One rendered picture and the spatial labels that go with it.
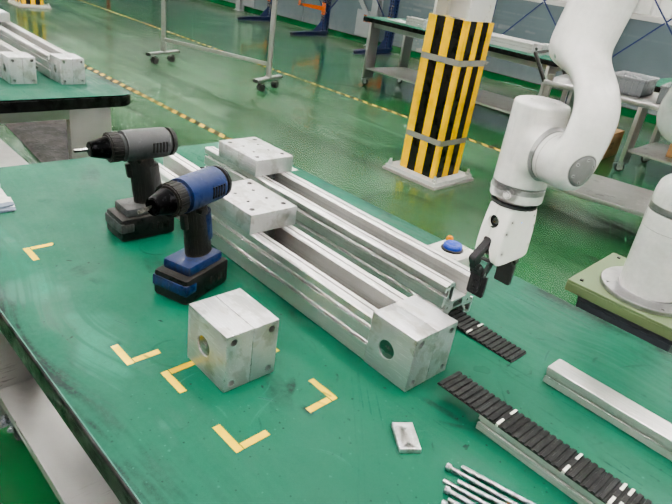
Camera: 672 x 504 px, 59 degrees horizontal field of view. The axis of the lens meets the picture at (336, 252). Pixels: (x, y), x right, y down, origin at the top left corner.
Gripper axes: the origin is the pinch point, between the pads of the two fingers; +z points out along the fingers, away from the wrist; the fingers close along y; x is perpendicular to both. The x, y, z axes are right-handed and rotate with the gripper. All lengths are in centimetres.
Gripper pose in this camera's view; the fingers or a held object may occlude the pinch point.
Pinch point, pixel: (490, 281)
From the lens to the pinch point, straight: 105.7
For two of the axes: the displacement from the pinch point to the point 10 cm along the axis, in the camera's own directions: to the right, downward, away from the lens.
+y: 7.3, -2.1, 6.5
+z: -1.4, 8.9, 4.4
